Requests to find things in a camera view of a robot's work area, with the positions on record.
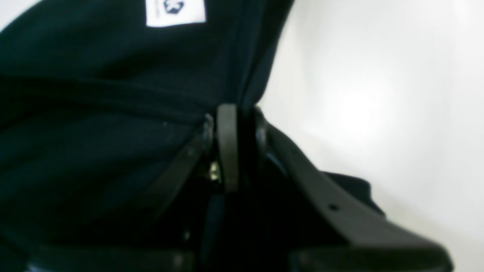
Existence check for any black T-shirt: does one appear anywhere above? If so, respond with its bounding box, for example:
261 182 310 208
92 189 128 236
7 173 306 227
1 0 382 272

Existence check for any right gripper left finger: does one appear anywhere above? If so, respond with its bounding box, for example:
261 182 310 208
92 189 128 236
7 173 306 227
26 114 214 272

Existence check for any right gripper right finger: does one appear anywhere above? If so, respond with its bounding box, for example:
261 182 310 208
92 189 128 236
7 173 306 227
253 108 453 272

